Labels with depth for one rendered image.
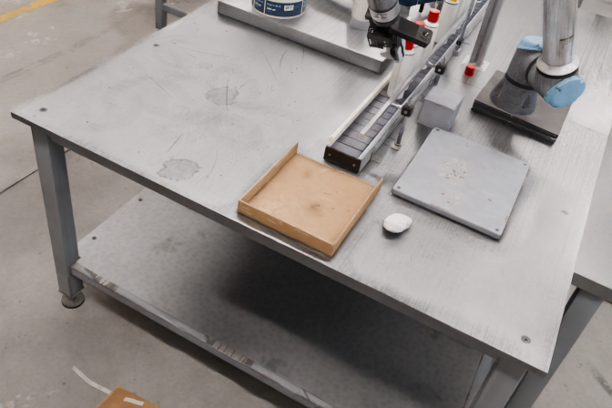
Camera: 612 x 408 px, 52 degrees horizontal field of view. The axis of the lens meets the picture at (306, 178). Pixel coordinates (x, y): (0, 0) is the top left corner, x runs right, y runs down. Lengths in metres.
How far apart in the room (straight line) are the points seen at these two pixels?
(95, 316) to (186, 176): 0.91
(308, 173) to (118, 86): 0.66
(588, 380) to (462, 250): 1.16
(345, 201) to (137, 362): 1.01
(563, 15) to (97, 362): 1.78
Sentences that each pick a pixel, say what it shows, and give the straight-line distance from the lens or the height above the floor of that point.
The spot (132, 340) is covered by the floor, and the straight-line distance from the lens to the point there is 2.33.
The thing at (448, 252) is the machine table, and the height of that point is 0.83.
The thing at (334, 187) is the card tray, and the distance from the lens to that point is 1.66.
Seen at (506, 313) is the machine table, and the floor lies 0.83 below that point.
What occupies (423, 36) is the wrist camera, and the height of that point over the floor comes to 1.19.
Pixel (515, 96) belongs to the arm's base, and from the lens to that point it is 2.11.
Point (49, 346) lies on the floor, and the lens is 2.36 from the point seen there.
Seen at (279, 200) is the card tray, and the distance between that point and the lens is 1.59.
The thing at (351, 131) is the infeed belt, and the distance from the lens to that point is 1.80.
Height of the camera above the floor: 1.89
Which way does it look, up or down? 39 degrees down
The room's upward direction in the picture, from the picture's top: 10 degrees clockwise
